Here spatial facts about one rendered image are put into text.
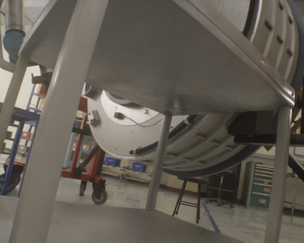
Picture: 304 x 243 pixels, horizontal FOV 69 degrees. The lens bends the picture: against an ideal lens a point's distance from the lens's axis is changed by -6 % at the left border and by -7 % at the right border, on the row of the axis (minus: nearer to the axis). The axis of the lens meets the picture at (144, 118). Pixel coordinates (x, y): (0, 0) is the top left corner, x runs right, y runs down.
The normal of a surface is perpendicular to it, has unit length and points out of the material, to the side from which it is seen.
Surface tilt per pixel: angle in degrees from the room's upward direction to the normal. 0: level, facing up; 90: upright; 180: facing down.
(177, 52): 180
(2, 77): 90
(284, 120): 90
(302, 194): 90
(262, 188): 90
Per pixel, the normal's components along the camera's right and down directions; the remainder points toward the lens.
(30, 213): 0.62, -0.04
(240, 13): -0.76, -0.28
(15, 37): 0.28, -0.07
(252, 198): -0.18, -0.24
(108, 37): -0.20, 0.96
